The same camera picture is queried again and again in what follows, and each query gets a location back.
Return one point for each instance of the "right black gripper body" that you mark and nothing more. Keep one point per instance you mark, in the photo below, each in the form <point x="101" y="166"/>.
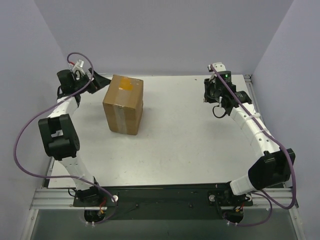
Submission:
<point x="208" y="90"/>

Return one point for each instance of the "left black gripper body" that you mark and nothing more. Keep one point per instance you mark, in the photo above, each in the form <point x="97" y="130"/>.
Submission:
<point x="92" y="81"/>

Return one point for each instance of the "brown cardboard express box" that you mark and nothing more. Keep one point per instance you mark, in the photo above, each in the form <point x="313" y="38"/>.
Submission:
<point x="123" y="104"/>

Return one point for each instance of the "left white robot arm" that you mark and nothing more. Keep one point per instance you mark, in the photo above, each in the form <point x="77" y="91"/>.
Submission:
<point x="59" y="136"/>

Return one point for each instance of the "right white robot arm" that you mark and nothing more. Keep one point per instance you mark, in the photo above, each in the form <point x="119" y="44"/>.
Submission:
<point x="272" y="166"/>

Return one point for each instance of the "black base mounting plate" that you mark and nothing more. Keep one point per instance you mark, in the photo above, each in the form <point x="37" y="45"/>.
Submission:
<point x="170" y="212"/>

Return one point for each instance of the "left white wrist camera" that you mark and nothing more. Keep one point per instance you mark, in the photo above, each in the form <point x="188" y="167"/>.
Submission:
<point x="78" y="66"/>

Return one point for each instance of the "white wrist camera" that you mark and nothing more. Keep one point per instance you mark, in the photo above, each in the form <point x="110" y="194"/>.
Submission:
<point x="78" y="66"/>
<point x="218" y="66"/>

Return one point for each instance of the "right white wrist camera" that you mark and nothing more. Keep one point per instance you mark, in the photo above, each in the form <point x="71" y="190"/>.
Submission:
<point x="218" y="66"/>

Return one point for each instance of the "aluminium frame rail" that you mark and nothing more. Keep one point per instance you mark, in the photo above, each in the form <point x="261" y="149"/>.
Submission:
<point x="50" y="199"/>

